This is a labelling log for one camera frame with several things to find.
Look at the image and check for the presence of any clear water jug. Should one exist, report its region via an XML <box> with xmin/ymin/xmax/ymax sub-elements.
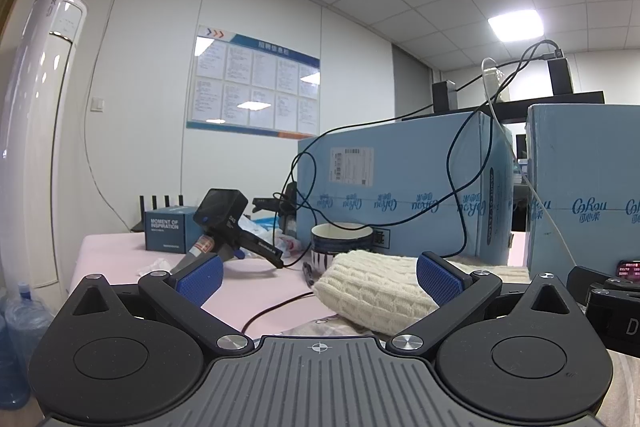
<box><xmin>5</xmin><ymin>282</ymin><xmax>53</xmax><ymax>388</ymax></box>
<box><xmin>0</xmin><ymin>312</ymin><xmax>31</xmax><ymax>408</ymax></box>

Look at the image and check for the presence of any long black cable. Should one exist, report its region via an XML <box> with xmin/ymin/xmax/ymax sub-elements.
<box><xmin>274</xmin><ymin>39</ymin><xmax>565</xmax><ymax>260</ymax></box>

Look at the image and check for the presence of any wall notice board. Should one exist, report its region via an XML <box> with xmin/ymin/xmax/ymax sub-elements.
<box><xmin>186</xmin><ymin>25</ymin><xmax>321</xmax><ymax>139</ymax></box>

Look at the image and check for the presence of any black shelf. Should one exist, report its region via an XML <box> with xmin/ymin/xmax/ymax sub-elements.
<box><xmin>400</xmin><ymin>91</ymin><xmax>606</xmax><ymax>124</ymax></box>

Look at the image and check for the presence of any light blue carton with label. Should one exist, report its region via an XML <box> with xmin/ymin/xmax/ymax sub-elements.
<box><xmin>297</xmin><ymin>109</ymin><xmax>516</xmax><ymax>270</ymax></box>

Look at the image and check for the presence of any small black box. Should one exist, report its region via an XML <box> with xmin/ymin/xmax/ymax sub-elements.
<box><xmin>432</xmin><ymin>80</ymin><xmax>457</xmax><ymax>114</ymax></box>

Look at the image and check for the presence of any black plastic clip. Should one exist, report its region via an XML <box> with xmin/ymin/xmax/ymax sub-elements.
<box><xmin>252</xmin><ymin>196</ymin><xmax>298</xmax><ymax>215</ymax></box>

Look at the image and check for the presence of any tall black box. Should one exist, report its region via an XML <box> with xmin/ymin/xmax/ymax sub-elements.
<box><xmin>546</xmin><ymin>57</ymin><xmax>575</xmax><ymax>96</ymax></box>

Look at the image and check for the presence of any ceiling light panel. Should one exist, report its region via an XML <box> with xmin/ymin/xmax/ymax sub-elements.
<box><xmin>487</xmin><ymin>11</ymin><xmax>545</xmax><ymax>42</ymax></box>

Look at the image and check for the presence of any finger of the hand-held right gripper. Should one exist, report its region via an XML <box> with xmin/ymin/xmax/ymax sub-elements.
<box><xmin>567</xmin><ymin>265</ymin><xmax>620</xmax><ymax>306</ymax></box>

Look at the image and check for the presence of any black router with antennas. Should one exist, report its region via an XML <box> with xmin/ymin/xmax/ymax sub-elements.
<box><xmin>131</xmin><ymin>194</ymin><xmax>188</xmax><ymax>234</ymax></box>

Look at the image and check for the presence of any white standing air conditioner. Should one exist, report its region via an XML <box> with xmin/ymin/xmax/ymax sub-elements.
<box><xmin>0</xmin><ymin>0</ymin><xmax>88</xmax><ymax>303</ymax></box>

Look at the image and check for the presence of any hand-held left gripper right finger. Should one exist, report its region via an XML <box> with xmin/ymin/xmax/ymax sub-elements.
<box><xmin>387</xmin><ymin>251</ymin><xmax>576</xmax><ymax>353</ymax></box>

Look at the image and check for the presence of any small bottle with red label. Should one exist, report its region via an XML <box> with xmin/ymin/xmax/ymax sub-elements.
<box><xmin>187</xmin><ymin>234</ymin><xmax>216</xmax><ymax>256</ymax></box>

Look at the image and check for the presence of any white power adapter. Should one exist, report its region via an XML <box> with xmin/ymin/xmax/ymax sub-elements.
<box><xmin>482</xmin><ymin>67</ymin><xmax>511</xmax><ymax>102</ymax></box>

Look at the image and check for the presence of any pink table cover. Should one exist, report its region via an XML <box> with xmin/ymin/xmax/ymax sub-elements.
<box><xmin>70</xmin><ymin>229</ymin><xmax>531</xmax><ymax>343</ymax></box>

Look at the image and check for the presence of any white knitted sweater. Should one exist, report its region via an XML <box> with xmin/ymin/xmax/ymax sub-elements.
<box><xmin>313</xmin><ymin>249</ymin><xmax>531</xmax><ymax>337</ymax></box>

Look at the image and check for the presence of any blue and white ceramic bowl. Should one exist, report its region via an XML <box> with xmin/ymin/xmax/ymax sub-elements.
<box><xmin>311</xmin><ymin>223</ymin><xmax>376</xmax><ymax>280</ymax></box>

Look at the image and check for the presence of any black pistol-grip device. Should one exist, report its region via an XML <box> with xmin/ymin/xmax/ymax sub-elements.
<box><xmin>192</xmin><ymin>188</ymin><xmax>286</xmax><ymax>269</ymax></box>

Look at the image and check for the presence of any white charging cable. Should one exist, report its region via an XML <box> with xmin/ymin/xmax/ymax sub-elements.
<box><xmin>481</xmin><ymin>57</ymin><xmax>576</xmax><ymax>275</ymax></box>

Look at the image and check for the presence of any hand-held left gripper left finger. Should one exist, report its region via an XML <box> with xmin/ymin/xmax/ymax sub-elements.
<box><xmin>65</xmin><ymin>253</ymin><xmax>254</xmax><ymax>353</ymax></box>

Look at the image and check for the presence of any clear plastic packet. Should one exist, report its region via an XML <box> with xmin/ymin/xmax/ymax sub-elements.
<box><xmin>240</xmin><ymin>217</ymin><xmax>311</xmax><ymax>258</ymax></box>

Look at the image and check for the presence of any small dark blue box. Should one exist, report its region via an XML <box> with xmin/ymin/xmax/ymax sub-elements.
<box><xmin>145</xmin><ymin>206</ymin><xmax>201</xmax><ymax>253</ymax></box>

